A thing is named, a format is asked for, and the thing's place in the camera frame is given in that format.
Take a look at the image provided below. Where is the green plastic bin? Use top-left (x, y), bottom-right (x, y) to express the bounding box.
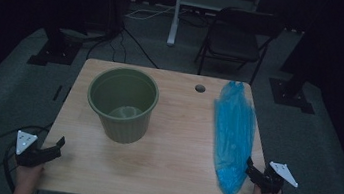
top-left (81, 62), bottom-right (163, 149)

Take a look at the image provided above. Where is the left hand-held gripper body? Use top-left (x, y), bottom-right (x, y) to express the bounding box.
top-left (13, 129), bottom-right (57, 171)

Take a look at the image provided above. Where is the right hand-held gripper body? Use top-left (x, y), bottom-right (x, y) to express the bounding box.
top-left (252, 159), bottom-right (302, 194)

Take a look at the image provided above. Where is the blue plastic bag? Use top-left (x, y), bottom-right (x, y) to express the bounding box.
top-left (202, 78), bottom-right (262, 194)

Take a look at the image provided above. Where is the black folding chair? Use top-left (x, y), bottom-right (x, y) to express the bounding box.
top-left (191, 2), bottom-right (287, 90)

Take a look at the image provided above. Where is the person's left hand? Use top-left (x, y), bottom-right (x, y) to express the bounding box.
top-left (12, 158), bottom-right (46, 193)

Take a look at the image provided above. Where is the black stand base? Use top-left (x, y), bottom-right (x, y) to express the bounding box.
top-left (26, 22), bottom-right (86, 72)
top-left (264, 56), bottom-right (323, 116)

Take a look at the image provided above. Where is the white metal desk frame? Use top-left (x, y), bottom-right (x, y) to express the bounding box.
top-left (166, 0), bottom-right (265, 59)

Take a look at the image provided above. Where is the black floor cable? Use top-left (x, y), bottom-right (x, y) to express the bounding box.
top-left (85, 23), bottom-right (164, 70)

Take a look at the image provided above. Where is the white floor cable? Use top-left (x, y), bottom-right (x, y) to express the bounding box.
top-left (124, 0), bottom-right (177, 26)

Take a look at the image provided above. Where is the black floor strip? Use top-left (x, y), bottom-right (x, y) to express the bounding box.
top-left (51, 84), bottom-right (64, 104)

